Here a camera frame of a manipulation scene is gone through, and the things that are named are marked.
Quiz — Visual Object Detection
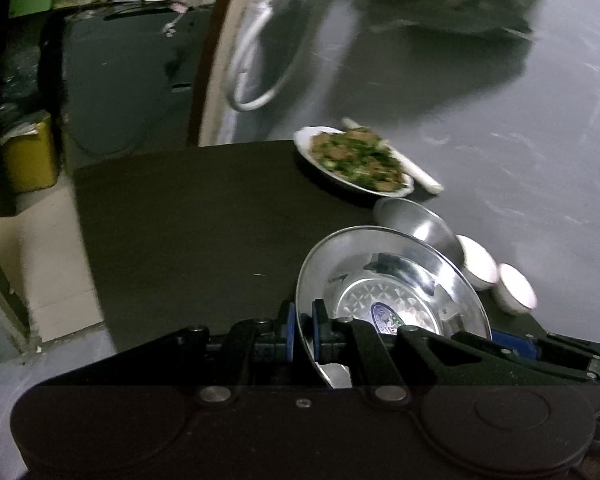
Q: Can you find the stainless steel bowl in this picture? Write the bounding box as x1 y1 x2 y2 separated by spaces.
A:
373 197 464 272

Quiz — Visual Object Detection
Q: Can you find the green box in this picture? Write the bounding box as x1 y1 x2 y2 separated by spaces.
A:
9 0 56 17

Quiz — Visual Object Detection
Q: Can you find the white leek stalk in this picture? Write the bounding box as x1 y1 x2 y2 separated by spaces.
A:
341 117 444 194

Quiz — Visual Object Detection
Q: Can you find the stir-fried green vegetable dish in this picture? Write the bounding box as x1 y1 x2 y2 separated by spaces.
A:
310 129 406 194

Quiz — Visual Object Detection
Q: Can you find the large stainless steel plate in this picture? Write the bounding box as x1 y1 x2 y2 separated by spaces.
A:
295 225 492 389

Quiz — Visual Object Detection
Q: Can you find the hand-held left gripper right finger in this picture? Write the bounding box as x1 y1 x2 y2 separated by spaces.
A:
311 299 487 407

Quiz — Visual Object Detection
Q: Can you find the white plate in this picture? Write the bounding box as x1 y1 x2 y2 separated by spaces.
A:
293 126 415 198

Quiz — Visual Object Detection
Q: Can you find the yellow plastic bin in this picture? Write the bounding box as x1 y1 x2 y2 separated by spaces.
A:
1 114 61 194

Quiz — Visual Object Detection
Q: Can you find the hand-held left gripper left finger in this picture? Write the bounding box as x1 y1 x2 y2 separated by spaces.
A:
75 300 298 407

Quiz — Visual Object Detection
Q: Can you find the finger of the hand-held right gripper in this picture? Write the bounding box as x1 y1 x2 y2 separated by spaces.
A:
452 330 595 376

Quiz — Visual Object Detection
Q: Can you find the white ceramic bowl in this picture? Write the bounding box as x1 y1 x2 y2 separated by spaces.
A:
497 263 538 316
455 234 499 291

